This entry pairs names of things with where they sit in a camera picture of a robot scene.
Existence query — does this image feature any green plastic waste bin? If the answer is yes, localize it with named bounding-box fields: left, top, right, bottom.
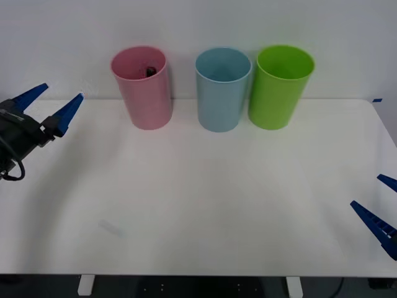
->
left=248, top=45, right=315, bottom=131

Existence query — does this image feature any pale blue plastic waste bin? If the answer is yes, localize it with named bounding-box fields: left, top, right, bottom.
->
left=195, top=47, right=252, bottom=133

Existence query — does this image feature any white table leg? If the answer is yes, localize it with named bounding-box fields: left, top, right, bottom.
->
left=285, top=276, right=303, bottom=298
left=77, top=274, right=96, bottom=296

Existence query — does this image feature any pink plastic waste bin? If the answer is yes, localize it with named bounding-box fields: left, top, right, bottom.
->
left=110, top=45, right=173, bottom=131

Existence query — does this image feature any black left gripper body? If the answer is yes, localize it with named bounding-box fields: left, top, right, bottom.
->
left=0, top=99, right=56, bottom=163

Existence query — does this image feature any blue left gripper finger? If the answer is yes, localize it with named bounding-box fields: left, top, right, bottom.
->
left=41, top=93, right=85, bottom=138
left=11, top=83, right=50, bottom=113

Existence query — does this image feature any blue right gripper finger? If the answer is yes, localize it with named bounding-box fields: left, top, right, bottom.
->
left=377, top=174, right=397, bottom=192
left=350, top=200, right=397, bottom=261

